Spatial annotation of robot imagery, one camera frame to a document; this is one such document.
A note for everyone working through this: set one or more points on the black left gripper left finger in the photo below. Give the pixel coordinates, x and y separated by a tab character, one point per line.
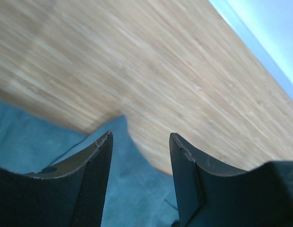
70	193

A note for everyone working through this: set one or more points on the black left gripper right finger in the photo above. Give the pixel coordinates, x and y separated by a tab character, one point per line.
211	193

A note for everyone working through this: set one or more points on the blue-grey t shirt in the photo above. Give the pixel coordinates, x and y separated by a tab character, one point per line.
137	194

